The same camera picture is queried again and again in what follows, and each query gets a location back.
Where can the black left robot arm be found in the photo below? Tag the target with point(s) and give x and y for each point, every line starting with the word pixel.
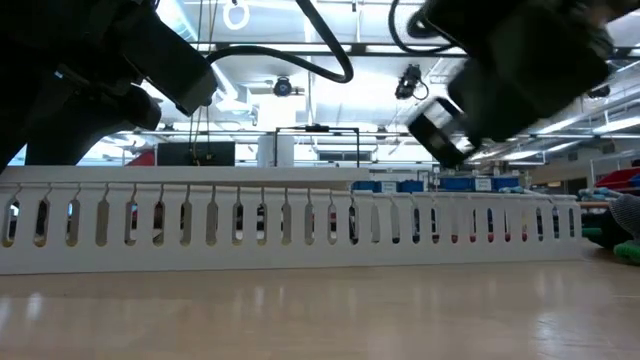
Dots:
pixel 40 40

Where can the rack of red bins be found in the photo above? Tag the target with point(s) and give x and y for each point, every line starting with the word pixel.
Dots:
pixel 145 160

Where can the small black mounted speaker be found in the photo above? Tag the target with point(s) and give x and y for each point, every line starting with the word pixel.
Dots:
pixel 600 93

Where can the black square panel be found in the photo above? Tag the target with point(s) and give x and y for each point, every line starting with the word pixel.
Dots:
pixel 175 155

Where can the pale blue foam roll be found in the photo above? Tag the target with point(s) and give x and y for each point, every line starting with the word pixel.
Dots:
pixel 597 193
pixel 512 190

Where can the long shelf of blue bins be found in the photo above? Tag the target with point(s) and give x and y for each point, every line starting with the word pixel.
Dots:
pixel 455 183

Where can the red storage bin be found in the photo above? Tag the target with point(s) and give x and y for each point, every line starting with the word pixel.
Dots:
pixel 612 179

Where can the long overhead light bar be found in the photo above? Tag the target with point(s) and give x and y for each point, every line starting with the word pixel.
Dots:
pixel 375 48

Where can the white square building column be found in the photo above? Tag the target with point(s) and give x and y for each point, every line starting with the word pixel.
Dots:
pixel 267 152

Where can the metal shelf with blue bins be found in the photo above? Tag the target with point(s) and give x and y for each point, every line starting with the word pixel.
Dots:
pixel 365 186

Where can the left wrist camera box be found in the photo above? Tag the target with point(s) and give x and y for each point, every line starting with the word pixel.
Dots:
pixel 170 60

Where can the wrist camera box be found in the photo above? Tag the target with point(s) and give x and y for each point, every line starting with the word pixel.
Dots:
pixel 170 60
pixel 437 132

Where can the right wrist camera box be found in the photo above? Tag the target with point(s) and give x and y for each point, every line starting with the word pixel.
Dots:
pixel 437 132

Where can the black background rig frame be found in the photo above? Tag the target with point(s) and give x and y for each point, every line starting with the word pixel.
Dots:
pixel 357 150

